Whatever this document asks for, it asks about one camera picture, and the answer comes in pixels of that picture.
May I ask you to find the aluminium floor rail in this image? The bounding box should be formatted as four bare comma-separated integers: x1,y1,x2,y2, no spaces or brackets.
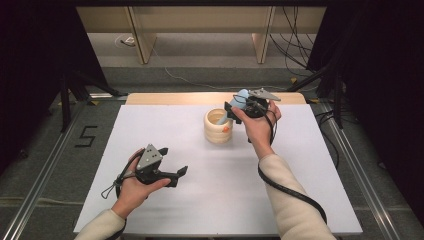
319,102,403,240
0,99,88,240

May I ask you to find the white floor cable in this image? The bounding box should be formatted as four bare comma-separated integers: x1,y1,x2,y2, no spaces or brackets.
151,46,289,92

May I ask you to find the light blue hairbrush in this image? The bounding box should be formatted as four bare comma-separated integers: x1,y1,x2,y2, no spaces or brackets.
215,88,251,126

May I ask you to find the beige wooden desk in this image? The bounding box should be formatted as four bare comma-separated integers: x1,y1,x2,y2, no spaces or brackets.
75,5,328,65

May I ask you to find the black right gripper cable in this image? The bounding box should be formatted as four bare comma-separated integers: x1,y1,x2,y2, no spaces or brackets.
257,108,328,225

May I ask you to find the grey lanyard loop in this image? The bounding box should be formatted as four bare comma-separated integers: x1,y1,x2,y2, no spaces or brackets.
100,171,136,200

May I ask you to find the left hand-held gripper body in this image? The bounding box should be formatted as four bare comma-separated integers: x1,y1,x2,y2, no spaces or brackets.
134,143,168,185

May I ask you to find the thin black floor cable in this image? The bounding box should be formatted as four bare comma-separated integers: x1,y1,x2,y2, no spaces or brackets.
314,109,342,170

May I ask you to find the person's right hand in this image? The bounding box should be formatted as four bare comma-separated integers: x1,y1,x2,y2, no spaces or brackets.
231,99,283,160

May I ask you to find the white table cover board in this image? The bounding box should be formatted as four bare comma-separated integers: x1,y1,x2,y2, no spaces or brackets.
73,104,364,236

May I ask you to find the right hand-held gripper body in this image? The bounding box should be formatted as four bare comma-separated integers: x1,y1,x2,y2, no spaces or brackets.
244,88,282,118

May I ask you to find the cream ribbed cup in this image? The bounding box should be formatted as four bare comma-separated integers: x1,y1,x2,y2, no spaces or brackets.
203,107,234,145

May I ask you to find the round floor outlet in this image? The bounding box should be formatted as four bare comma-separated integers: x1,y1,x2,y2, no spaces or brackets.
114,34,137,48

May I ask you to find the person's left hand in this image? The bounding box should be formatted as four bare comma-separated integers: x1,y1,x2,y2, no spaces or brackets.
110,148,172,220

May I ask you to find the bundle of black cables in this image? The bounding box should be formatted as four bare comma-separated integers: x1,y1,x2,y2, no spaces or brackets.
269,5,322,78

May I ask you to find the black curtain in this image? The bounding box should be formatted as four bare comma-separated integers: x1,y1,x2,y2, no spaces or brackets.
0,0,108,174
305,0,424,229

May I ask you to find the black metal stand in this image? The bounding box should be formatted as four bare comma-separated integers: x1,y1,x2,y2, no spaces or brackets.
59,64,128,134
286,64,345,130

